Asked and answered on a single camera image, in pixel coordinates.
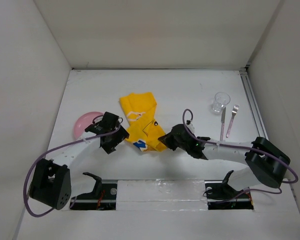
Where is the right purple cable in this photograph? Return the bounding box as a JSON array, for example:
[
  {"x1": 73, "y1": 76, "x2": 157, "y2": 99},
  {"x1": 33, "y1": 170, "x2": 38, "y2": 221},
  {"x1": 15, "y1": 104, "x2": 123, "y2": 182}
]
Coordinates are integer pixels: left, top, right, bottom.
[{"x1": 181, "y1": 108, "x2": 299, "y2": 203}]

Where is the fork with pink handle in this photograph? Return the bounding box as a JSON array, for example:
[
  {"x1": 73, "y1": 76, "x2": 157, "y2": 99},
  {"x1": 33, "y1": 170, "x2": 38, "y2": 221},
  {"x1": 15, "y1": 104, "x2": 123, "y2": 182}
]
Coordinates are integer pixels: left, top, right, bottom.
[{"x1": 226, "y1": 104, "x2": 240, "y2": 138}]

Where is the yellow cartoon print cloth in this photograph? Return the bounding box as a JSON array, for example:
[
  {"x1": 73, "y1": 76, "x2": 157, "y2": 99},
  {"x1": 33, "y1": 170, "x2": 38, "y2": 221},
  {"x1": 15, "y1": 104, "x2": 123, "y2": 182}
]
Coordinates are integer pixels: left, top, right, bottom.
[{"x1": 119, "y1": 92, "x2": 167, "y2": 152}]

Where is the clear drinking glass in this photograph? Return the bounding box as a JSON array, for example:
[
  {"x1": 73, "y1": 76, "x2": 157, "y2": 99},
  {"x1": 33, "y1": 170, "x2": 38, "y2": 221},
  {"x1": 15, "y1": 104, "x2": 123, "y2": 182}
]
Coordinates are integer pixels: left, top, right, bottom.
[{"x1": 211, "y1": 92, "x2": 231, "y2": 113}]

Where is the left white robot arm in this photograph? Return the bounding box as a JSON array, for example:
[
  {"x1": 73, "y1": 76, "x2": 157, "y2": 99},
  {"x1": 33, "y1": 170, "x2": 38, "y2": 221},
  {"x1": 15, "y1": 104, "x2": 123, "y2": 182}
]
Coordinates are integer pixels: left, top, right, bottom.
[{"x1": 23, "y1": 111, "x2": 129, "y2": 210}]

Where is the aluminium side rail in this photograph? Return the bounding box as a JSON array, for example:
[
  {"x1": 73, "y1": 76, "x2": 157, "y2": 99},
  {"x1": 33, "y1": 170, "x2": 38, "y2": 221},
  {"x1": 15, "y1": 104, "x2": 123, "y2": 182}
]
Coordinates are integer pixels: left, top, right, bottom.
[{"x1": 239, "y1": 65, "x2": 298, "y2": 201}]

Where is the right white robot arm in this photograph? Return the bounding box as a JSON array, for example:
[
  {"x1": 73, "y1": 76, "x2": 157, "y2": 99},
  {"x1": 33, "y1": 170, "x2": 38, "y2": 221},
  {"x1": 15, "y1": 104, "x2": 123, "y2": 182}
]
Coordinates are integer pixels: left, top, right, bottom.
[{"x1": 158, "y1": 124, "x2": 291, "y2": 201}]

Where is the knife with pink handle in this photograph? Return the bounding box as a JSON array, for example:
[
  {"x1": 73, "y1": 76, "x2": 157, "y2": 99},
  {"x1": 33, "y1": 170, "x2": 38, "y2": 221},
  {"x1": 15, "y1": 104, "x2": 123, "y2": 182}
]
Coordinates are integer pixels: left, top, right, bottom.
[{"x1": 219, "y1": 107, "x2": 226, "y2": 142}]

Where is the purple cable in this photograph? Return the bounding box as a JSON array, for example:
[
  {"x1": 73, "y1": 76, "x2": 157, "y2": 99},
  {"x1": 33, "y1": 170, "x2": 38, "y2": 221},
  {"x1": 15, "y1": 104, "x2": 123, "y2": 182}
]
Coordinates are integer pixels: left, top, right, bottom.
[
  {"x1": 181, "y1": 108, "x2": 299, "y2": 203},
  {"x1": 23, "y1": 114, "x2": 123, "y2": 217}
]

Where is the pink round plate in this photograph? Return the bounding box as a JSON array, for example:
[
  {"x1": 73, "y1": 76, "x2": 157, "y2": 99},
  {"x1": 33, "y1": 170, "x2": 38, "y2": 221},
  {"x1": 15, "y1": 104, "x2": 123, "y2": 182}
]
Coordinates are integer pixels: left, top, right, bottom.
[{"x1": 73, "y1": 111, "x2": 103, "y2": 140}]

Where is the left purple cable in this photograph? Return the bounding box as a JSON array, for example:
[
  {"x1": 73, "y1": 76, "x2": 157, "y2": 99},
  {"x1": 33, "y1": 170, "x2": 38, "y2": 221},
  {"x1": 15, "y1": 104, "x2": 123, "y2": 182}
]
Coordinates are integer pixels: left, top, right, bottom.
[{"x1": 23, "y1": 114, "x2": 123, "y2": 217}]

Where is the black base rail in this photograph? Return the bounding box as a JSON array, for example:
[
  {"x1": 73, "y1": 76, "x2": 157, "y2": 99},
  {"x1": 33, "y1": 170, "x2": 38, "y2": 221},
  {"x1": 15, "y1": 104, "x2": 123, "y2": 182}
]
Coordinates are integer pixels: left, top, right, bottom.
[{"x1": 69, "y1": 179, "x2": 254, "y2": 212}]

